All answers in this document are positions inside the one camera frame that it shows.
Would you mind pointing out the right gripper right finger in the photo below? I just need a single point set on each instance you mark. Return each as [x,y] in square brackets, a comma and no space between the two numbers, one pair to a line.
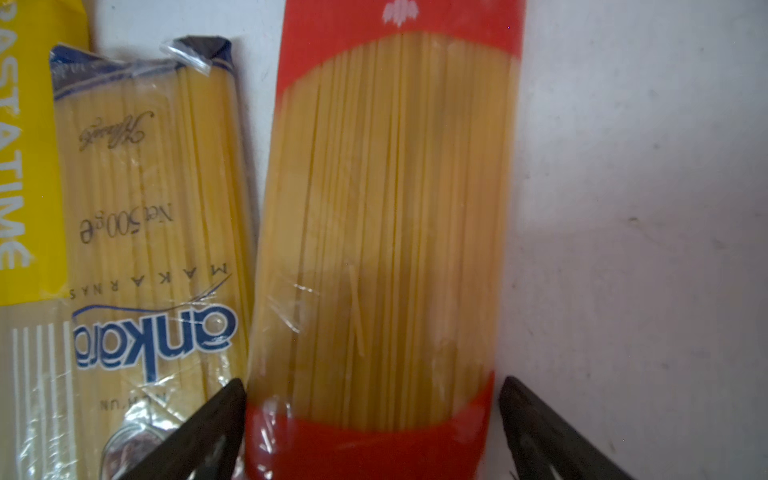
[543,445]

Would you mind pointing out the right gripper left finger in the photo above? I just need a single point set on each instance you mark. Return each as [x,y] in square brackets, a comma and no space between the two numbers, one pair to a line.
[206,446]

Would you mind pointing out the yellow Pastatime bag right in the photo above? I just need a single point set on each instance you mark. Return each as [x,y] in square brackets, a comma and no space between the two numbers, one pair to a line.
[38,408]

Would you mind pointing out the clear blue Ankara spaghetti bag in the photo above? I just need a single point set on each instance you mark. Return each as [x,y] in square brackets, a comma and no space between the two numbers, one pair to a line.
[160,241]

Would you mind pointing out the red spaghetti bag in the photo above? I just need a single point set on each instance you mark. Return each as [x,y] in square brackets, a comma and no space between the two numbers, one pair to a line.
[382,240]

